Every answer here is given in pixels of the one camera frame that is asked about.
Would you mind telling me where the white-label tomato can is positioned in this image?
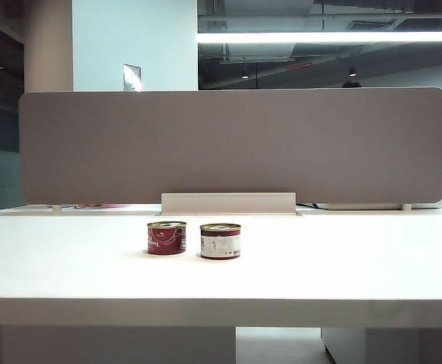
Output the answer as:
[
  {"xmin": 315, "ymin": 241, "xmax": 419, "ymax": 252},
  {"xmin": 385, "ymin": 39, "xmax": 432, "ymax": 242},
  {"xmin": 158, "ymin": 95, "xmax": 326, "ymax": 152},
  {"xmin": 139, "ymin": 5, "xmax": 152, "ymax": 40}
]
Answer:
[{"xmin": 199, "ymin": 222, "xmax": 242, "ymax": 261}]

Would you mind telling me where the red script-label tomato can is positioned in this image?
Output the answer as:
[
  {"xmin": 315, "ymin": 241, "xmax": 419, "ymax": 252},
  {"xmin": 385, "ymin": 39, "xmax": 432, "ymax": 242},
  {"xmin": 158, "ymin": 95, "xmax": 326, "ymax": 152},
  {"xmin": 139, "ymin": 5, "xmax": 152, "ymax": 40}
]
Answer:
[{"xmin": 146, "ymin": 221, "xmax": 188, "ymax": 256}]

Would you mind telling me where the flat white desk device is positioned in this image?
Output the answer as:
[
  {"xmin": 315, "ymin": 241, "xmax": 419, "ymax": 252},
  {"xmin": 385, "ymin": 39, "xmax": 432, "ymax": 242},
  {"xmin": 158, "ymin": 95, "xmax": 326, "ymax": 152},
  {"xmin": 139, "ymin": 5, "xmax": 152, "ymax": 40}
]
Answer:
[{"xmin": 318, "ymin": 201, "xmax": 442, "ymax": 211}]

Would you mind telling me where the grey-brown fabric desk divider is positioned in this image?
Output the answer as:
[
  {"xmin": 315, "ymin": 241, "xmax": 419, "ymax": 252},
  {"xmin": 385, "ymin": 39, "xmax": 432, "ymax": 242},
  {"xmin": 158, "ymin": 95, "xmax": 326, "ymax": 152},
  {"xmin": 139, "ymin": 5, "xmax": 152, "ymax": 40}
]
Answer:
[{"xmin": 18, "ymin": 87, "xmax": 442, "ymax": 206}]

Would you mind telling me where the dark glass door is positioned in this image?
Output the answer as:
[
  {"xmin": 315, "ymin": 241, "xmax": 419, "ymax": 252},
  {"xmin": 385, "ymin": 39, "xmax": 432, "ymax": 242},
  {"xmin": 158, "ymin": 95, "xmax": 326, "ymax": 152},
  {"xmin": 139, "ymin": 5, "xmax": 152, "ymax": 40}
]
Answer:
[{"xmin": 0, "ymin": 17, "xmax": 26, "ymax": 213}]

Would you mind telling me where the small wall poster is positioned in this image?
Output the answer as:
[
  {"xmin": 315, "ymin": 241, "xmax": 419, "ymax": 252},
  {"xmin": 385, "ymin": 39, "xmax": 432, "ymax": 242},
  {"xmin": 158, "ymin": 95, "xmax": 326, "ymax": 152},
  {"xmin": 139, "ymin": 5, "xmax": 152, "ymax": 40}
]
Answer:
[{"xmin": 122, "ymin": 63, "xmax": 143, "ymax": 93}]

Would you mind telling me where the white desk modesty panel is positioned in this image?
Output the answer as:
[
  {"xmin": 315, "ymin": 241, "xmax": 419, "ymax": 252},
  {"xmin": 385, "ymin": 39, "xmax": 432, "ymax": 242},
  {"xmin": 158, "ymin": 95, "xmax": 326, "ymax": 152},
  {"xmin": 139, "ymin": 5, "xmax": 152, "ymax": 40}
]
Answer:
[{"xmin": 0, "ymin": 325, "xmax": 237, "ymax": 364}]

